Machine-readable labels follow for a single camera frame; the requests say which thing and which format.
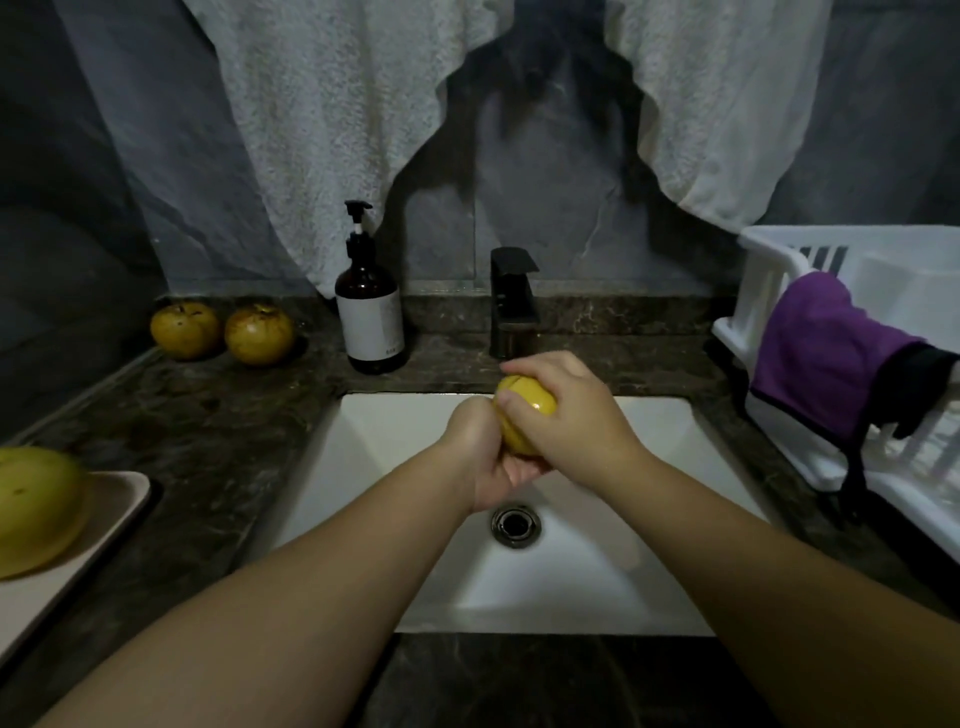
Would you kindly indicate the dark soap pump bottle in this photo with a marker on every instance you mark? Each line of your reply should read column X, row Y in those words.
column 369, row 308

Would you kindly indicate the metal sink drain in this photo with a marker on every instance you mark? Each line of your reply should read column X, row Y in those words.
column 515, row 524

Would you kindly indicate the person's left hand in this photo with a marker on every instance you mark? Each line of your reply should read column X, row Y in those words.
column 477, row 458

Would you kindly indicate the person's right forearm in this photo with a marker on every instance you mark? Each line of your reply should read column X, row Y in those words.
column 795, row 585

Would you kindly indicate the white sink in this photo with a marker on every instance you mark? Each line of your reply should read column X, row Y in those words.
column 645, row 555

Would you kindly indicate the purple cloth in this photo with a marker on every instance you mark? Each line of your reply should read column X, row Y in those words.
column 818, row 353

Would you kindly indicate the beige plastic tray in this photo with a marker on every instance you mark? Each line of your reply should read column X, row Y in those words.
column 113, row 518

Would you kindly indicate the person's right hand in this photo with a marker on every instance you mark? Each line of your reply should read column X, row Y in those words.
column 585, row 428

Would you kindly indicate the person's left forearm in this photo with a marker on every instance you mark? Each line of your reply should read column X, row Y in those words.
column 225, row 615

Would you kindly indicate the group of yellow apples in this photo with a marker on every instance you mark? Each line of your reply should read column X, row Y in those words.
column 260, row 333

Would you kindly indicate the white plastic basket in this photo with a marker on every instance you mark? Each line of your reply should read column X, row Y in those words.
column 900, row 285

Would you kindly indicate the black faucet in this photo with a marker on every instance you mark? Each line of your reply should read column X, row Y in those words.
column 513, row 293

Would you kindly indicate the white hanging towel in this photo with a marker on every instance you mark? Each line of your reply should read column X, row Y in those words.
column 300, row 120

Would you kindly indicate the spotted yellow apple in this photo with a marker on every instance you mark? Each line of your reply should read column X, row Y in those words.
column 518, row 413
column 38, row 510

